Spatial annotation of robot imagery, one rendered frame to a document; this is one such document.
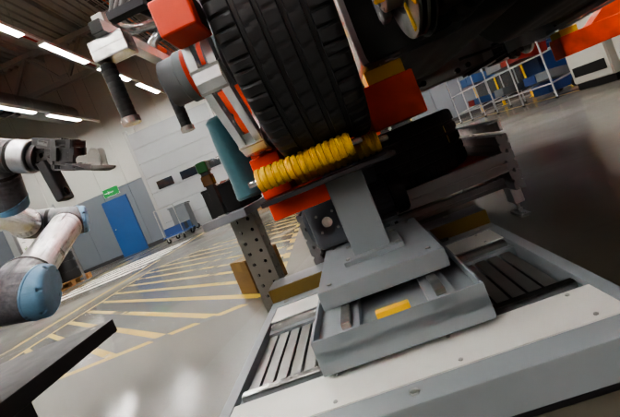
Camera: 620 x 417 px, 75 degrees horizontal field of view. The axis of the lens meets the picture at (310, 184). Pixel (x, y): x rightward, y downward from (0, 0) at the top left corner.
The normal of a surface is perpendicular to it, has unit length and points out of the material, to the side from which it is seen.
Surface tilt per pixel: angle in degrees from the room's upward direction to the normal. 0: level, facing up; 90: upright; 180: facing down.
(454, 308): 90
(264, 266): 90
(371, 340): 90
